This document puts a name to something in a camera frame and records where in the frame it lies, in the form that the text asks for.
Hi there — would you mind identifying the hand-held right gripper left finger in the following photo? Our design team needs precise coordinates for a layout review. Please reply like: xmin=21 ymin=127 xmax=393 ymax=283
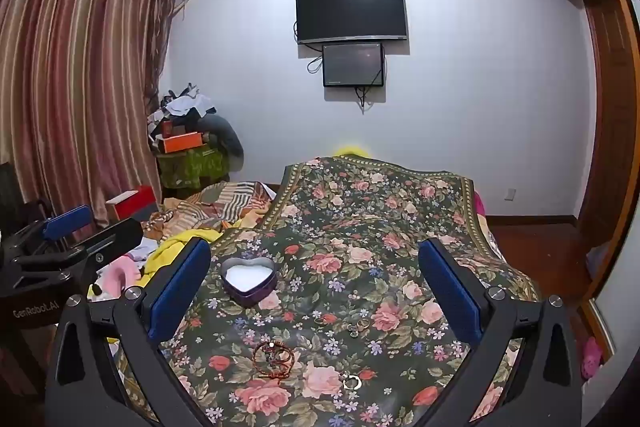
xmin=45 ymin=237 xmax=221 ymax=427

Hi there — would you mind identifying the pile of clothes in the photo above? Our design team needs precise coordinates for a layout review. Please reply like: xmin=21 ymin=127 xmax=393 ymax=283
xmin=147 ymin=83 xmax=218 ymax=140

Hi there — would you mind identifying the large black wall television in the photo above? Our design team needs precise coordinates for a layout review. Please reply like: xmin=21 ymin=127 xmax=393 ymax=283
xmin=295 ymin=0 xmax=407 ymax=45

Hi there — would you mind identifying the green patterned cloth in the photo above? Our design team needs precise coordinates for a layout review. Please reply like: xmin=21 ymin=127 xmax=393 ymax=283
xmin=156 ymin=146 xmax=231 ymax=190

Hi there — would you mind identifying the floral green blanket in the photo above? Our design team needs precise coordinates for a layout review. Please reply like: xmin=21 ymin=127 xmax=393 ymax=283
xmin=115 ymin=155 xmax=543 ymax=427

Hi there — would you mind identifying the striped pink curtain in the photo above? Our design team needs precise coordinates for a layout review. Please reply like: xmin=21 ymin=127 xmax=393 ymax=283
xmin=0 ymin=0 xmax=183 ymax=228

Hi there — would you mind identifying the red beaded bracelet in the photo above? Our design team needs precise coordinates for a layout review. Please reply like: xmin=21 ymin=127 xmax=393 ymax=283
xmin=252 ymin=341 xmax=296 ymax=378

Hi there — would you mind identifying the red and white box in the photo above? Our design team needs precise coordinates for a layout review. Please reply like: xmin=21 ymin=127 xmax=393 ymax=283
xmin=105 ymin=185 xmax=156 ymax=223

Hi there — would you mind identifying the purple clear jewellery pouch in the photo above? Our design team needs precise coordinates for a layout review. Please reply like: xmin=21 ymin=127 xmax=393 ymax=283
xmin=220 ymin=257 xmax=277 ymax=308

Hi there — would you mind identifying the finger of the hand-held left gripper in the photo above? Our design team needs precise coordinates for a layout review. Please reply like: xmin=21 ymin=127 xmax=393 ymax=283
xmin=0 ymin=205 xmax=94 ymax=258
xmin=0 ymin=218 xmax=145 ymax=295

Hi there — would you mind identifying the brown wooden door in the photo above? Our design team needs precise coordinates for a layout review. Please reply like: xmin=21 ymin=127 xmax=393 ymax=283
xmin=575 ymin=0 xmax=640 ymax=303

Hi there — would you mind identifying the striped patchwork blanket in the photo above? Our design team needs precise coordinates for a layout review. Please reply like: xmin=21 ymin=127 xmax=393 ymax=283
xmin=160 ymin=179 xmax=277 ymax=234

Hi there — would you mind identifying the pink cloth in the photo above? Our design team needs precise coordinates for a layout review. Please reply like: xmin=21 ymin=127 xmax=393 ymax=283
xmin=97 ymin=257 xmax=144 ymax=299

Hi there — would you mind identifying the pink slipper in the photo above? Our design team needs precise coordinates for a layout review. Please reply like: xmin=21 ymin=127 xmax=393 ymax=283
xmin=580 ymin=336 xmax=604 ymax=380

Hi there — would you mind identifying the dark grey garment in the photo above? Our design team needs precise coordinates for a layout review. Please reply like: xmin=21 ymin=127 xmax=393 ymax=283
xmin=197 ymin=113 xmax=245 ymax=168

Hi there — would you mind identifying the orange box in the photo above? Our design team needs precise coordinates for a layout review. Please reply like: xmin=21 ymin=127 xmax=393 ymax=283
xmin=161 ymin=133 xmax=205 ymax=154

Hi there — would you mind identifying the small black wall monitor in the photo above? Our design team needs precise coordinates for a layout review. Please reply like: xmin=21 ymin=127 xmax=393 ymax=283
xmin=321 ymin=42 xmax=385 ymax=88

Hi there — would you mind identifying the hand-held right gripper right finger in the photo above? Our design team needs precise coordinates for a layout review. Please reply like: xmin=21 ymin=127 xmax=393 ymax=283
xmin=417 ymin=237 xmax=583 ymax=427

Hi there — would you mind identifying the dark chair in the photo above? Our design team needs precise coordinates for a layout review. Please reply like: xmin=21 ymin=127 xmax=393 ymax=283
xmin=0 ymin=162 xmax=53 ymax=233

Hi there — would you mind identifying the black cable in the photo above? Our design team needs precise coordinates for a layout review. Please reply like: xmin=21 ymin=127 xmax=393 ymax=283
xmin=292 ymin=21 xmax=325 ymax=75
xmin=354 ymin=85 xmax=375 ymax=114

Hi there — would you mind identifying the yellow cloth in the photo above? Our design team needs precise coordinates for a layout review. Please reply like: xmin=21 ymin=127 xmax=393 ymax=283
xmin=135 ymin=228 xmax=222 ymax=289

